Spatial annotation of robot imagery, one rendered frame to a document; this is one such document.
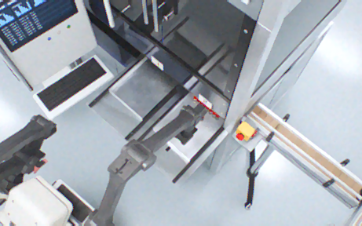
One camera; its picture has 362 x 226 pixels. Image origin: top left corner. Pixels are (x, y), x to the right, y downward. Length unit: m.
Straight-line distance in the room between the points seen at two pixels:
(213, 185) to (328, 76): 1.37
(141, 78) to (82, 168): 1.06
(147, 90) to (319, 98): 1.65
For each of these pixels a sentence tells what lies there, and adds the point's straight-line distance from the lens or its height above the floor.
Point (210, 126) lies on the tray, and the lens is 2.03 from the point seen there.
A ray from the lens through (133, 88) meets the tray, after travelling 2.13.
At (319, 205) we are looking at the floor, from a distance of 2.99.
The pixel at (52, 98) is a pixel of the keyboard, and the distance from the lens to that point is 2.26.
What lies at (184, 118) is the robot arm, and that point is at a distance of 1.50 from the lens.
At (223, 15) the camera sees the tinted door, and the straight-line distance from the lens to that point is 1.35.
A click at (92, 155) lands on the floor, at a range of 2.96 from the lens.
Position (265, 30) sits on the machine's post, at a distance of 1.24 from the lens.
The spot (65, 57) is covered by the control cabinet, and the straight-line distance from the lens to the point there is 2.30.
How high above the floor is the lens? 2.76
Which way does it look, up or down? 66 degrees down
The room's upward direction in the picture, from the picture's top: 1 degrees clockwise
